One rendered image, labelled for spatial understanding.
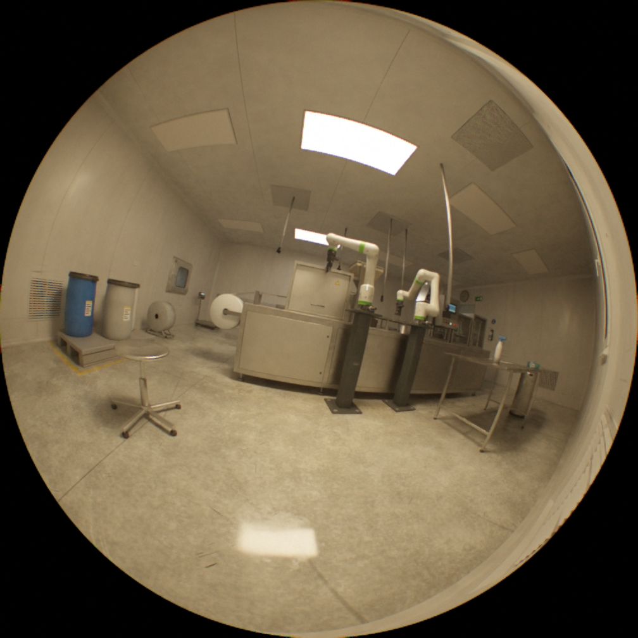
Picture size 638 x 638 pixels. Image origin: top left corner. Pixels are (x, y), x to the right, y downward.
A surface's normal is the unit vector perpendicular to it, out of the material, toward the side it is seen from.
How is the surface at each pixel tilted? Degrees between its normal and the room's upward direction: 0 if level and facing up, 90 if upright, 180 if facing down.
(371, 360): 90
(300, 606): 0
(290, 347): 90
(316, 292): 90
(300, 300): 90
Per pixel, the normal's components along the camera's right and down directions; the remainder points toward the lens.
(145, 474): 0.19, -0.98
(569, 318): -0.97, -0.19
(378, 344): 0.14, 0.03
